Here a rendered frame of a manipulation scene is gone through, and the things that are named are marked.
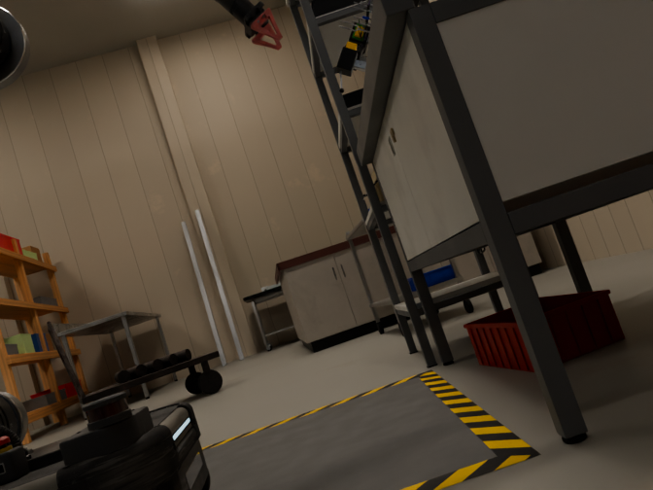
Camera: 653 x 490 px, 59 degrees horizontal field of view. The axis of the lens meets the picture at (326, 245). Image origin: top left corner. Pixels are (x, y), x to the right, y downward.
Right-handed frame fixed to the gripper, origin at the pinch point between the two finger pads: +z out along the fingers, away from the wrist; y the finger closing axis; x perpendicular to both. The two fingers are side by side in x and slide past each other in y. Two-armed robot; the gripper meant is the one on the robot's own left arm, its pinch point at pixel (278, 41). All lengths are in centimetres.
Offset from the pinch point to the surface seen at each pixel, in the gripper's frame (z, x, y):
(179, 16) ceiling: -351, -183, 669
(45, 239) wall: -273, 184, 718
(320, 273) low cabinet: 52, -1, 332
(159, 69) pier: -329, -111, 704
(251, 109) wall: -193, -163, 718
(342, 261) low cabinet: 59, -21, 332
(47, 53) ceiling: -447, -13, 677
